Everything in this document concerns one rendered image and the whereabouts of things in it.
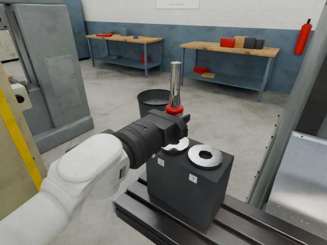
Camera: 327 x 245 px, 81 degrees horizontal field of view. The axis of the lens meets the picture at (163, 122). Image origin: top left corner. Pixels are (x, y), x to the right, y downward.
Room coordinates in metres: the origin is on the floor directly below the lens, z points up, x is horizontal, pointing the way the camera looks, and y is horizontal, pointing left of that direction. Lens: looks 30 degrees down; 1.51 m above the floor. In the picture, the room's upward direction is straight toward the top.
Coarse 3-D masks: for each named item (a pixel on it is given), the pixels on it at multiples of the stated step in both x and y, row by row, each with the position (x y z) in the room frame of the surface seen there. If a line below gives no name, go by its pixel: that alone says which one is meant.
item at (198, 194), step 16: (176, 144) 0.45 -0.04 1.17; (192, 144) 0.45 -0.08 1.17; (160, 160) 0.40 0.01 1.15; (176, 160) 0.38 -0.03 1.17; (192, 160) 0.36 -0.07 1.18; (208, 160) 0.36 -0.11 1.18; (224, 160) 0.38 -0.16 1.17; (160, 176) 0.40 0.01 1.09; (176, 176) 0.37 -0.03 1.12; (192, 176) 0.34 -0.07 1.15; (208, 176) 0.32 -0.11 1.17; (224, 176) 0.35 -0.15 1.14; (160, 192) 0.40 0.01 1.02; (176, 192) 0.37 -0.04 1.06; (192, 192) 0.34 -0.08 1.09; (208, 192) 0.31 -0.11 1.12; (224, 192) 0.38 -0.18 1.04; (176, 208) 0.36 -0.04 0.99; (192, 208) 0.33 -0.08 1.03; (208, 208) 0.31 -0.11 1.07; (208, 224) 0.30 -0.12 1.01
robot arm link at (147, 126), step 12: (144, 120) 0.36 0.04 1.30; (156, 120) 0.39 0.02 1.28; (168, 120) 0.39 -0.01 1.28; (180, 120) 0.39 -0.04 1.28; (144, 132) 0.32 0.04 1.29; (156, 132) 0.33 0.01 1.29; (168, 132) 0.35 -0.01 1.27; (180, 132) 0.37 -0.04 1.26; (156, 144) 0.32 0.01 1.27; (168, 144) 0.36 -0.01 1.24
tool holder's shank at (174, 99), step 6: (174, 66) 0.44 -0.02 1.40; (180, 66) 0.44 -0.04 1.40; (174, 72) 0.44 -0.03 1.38; (180, 72) 0.44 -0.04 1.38; (174, 78) 0.44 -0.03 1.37; (180, 78) 0.44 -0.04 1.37; (174, 84) 0.43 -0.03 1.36; (180, 84) 0.44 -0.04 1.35; (174, 90) 0.43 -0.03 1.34; (174, 96) 0.43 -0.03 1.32; (174, 102) 0.43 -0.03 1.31; (180, 102) 0.44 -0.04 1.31
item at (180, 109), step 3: (168, 105) 0.45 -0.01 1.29; (180, 105) 0.45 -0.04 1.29; (165, 108) 0.44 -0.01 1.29; (168, 108) 0.43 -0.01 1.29; (171, 108) 0.43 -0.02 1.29; (174, 108) 0.43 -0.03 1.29; (177, 108) 0.43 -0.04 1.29; (180, 108) 0.43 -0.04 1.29; (168, 111) 0.43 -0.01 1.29; (171, 111) 0.42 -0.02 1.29; (174, 111) 0.42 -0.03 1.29; (177, 111) 0.42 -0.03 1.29; (180, 111) 0.43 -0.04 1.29
